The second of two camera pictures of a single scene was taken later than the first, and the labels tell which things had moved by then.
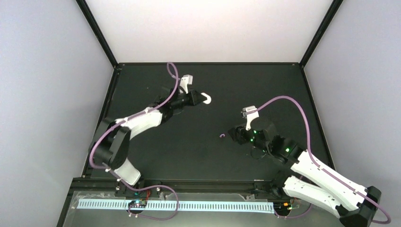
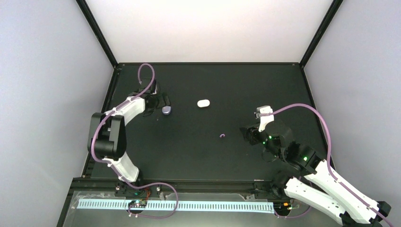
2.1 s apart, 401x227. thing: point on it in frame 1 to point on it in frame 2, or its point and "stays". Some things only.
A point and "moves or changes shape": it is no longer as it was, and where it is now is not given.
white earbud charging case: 209,98 moves or changes shape
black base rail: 177,185 stays
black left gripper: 192,100 to 161,102
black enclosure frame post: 90,17 stays
